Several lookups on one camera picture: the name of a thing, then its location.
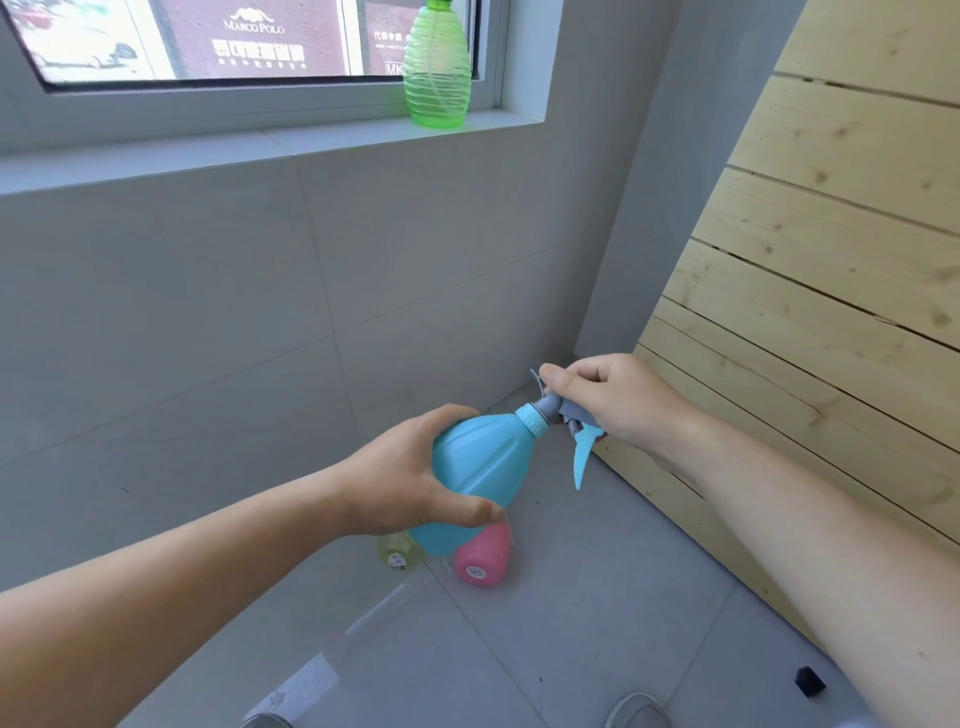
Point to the person's right hand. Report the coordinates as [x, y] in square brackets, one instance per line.
[630, 397]

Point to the person's left hand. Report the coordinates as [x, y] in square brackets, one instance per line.
[390, 480]

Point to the person's right thumb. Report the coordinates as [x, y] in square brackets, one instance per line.
[566, 377]

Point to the person's left thumb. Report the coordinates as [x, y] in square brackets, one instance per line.
[469, 511]

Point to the light blue spray bottle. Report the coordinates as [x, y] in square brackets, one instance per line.
[480, 465]

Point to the grey blue trigger spray head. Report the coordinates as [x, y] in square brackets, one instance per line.
[581, 442]

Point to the person's left forearm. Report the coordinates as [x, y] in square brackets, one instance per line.
[165, 600]

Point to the person's right forearm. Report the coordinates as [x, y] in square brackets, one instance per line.
[817, 540]

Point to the pink plastic bottle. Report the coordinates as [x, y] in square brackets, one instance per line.
[484, 555]

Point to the pale yellow plastic bottle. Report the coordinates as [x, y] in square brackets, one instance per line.
[399, 553]

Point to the clear plastic wrapper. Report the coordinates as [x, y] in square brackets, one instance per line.
[300, 686]

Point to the person's white shoe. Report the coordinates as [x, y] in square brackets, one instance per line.
[636, 712]
[266, 721]

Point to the light wooden plank panel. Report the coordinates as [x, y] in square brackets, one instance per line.
[825, 262]

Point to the green translucent spray bottle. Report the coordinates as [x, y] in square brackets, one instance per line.
[437, 67]

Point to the small black block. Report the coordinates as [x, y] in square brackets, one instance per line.
[810, 681]

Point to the white window sill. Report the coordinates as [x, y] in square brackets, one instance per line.
[262, 146]

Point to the white window frame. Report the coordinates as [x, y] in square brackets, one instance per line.
[262, 86]

